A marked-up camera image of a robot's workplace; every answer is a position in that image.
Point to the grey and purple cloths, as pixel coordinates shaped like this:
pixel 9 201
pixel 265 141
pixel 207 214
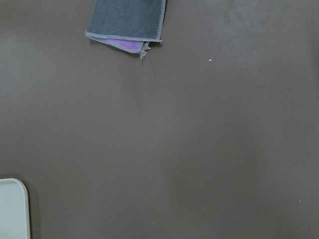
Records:
pixel 129 25

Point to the cream rabbit serving tray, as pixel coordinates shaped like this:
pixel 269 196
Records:
pixel 14 210

